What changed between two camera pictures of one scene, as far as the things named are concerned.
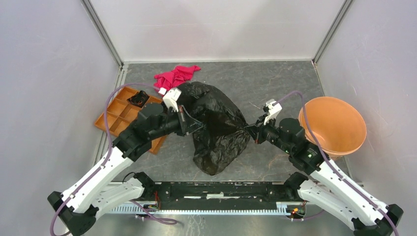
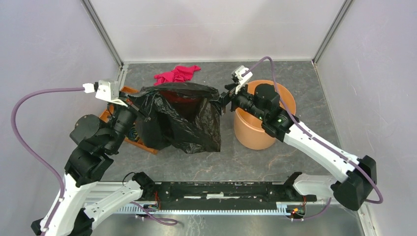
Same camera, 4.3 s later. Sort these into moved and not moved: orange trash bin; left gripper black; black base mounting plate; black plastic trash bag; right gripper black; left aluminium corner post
Moved: right gripper black; black plastic trash bag; left gripper black; orange trash bin
Not moved: black base mounting plate; left aluminium corner post
